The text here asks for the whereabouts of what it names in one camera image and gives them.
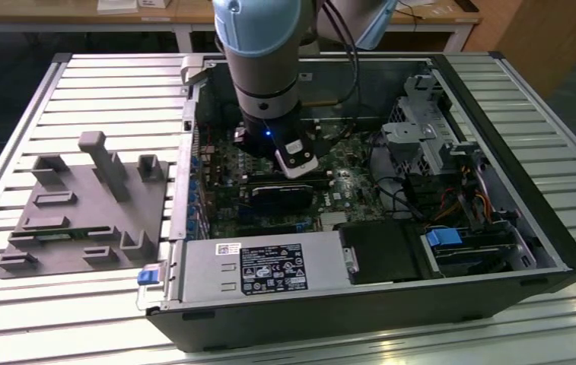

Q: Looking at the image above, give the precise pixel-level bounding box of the black PC case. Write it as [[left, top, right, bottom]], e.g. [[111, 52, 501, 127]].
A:
[[137, 50, 576, 353]]

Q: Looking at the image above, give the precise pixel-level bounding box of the blue disk carrier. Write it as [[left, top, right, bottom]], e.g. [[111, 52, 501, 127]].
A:
[[425, 226, 465, 249]]

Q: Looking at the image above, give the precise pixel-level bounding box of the green motherboard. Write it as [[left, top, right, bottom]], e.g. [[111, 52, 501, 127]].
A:
[[197, 113, 401, 240]]

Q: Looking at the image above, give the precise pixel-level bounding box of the yellow red wire bundle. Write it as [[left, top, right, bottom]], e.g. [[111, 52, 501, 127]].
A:
[[432, 186, 493, 224]]

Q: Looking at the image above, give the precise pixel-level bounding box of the silver power supply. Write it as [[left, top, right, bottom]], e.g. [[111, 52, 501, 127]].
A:
[[164, 231, 359, 307]]

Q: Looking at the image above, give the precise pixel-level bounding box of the wooden cabinet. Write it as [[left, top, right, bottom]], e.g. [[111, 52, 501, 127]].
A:
[[463, 0, 576, 100]]

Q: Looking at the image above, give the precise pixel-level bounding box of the wooden desk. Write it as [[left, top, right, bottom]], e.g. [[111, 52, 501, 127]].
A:
[[0, 0, 483, 54]]

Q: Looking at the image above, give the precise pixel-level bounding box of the silver perforated drive cage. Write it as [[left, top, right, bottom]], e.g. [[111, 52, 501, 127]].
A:
[[380, 74, 475, 176]]

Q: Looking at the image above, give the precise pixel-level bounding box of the black graphics card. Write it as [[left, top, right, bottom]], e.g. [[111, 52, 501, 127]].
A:
[[248, 183, 316, 211]]

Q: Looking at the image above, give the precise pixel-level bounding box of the black printed label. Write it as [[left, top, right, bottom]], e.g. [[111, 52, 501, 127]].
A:
[[240, 243, 305, 297]]

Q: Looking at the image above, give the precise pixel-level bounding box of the grey case latch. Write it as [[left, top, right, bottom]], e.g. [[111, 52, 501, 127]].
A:
[[180, 56, 206, 83]]

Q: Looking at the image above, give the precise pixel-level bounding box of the green RAM stick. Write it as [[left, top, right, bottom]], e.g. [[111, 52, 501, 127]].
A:
[[37, 227, 113, 240]]

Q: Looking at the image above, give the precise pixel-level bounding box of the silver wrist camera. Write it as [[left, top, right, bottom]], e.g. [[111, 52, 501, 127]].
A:
[[273, 138, 320, 180]]

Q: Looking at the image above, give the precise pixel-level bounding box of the small silver heat sink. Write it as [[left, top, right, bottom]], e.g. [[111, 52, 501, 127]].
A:
[[320, 211, 351, 230]]

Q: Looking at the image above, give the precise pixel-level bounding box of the grey parts rack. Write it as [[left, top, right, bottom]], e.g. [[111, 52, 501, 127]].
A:
[[0, 130, 172, 281]]

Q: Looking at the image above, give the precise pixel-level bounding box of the black plastic shroud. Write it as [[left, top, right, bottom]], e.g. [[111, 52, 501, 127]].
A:
[[334, 221, 424, 285]]

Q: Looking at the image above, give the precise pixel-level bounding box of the silver disk bay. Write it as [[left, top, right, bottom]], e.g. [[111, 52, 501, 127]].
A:
[[419, 224, 540, 278]]

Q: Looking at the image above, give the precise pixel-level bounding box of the black RAM slot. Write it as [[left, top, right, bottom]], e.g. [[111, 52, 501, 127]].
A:
[[252, 177, 330, 183], [252, 170, 329, 176]]

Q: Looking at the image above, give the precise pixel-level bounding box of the blue plastic latch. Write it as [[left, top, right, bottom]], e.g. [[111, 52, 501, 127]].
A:
[[135, 267, 161, 287]]

